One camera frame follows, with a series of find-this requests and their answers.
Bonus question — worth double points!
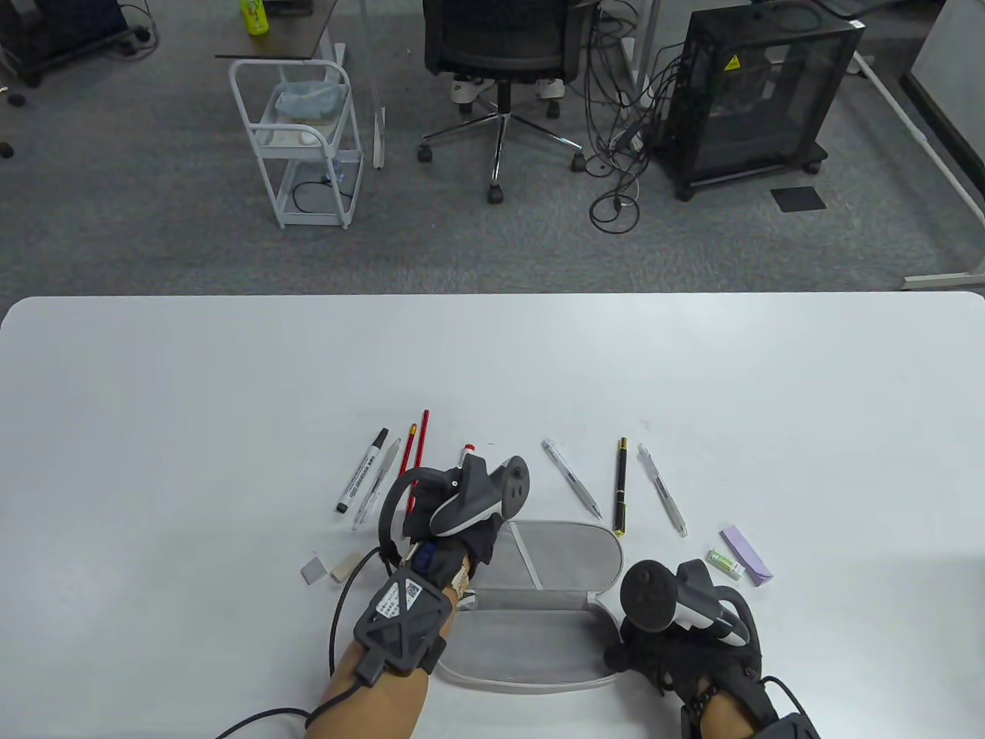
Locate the clear plastic bag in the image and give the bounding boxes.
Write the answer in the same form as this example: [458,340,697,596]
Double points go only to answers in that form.
[269,81,349,122]

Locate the person's left hand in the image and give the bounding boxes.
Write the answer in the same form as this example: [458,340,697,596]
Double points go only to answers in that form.
[402,470,506,595]

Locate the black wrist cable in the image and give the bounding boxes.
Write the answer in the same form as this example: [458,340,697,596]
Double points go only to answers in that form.
[215,548,386,739]
[762,676,809,721]

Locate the person's right hand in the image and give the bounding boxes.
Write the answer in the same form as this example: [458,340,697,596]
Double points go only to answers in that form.
[604,597,780,728]

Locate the thin black cable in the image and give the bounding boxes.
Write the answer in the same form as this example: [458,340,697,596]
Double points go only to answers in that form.
[291,179,343,215]

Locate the black floor mat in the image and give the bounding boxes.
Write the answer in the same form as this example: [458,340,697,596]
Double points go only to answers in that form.
[771,186,827,213]

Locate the black enclosure cabinet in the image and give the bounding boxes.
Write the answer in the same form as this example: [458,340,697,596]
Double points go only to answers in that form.
[654,4,866,202]

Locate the black equipment rack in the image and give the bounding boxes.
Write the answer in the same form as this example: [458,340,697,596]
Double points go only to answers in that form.
[0,0,132,87]

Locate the person's right forearm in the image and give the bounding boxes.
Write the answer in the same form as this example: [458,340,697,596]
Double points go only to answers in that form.
[681,693,759,739]

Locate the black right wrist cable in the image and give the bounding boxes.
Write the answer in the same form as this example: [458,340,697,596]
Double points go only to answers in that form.
[762,676,809,721]

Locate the grey left hand controller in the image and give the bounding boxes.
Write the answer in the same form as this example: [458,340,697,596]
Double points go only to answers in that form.
[376,454,532,555]

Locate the black office chair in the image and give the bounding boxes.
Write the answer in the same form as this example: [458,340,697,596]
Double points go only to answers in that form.
[418,0,589,205]

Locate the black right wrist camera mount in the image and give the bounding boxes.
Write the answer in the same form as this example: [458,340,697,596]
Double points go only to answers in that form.
[758,712,820,739]

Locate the white cartoon zippered pencil case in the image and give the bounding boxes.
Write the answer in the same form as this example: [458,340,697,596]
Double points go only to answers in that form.
[431,520,624,696]

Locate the black-capped white marker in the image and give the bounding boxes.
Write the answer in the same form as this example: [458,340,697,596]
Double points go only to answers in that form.
[335,428,389,515]

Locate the white desk frame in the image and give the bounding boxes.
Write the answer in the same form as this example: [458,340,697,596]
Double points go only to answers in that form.
[846,46,985,292]

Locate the black and gold pen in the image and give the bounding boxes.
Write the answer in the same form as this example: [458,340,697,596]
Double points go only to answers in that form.
[613,437,629,537]

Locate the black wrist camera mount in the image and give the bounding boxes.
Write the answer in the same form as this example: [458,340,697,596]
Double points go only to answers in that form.
[758,712,820,739]
[354,568,455,686]

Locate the white partition panel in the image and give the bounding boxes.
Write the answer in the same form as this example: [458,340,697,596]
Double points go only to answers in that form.
[904,0,985,147]

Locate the purple sticky note pad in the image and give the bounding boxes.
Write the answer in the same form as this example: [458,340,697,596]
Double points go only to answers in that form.
[720,525,773,588]

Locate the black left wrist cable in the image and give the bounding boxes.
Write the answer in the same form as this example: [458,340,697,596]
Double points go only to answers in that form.
[215,548,386,739]

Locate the grey hand controller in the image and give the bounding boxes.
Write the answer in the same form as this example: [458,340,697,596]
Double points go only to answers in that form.
[619,560,753,647]
[376,454,532,555]

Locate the grey right hand controller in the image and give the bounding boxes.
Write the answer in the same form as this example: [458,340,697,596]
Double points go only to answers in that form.
[619,560,753,647]

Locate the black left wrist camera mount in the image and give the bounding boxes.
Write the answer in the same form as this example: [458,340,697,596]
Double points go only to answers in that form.
[354,568,455,686]

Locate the tangled black floor cables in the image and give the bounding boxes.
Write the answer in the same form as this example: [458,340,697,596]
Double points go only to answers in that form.
[581,0,697,233]

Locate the white desk leg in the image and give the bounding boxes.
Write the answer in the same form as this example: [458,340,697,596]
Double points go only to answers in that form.
[631,0,664,93]

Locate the white rolling cart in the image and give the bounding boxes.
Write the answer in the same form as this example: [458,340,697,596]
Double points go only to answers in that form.
[229,59,365,230]

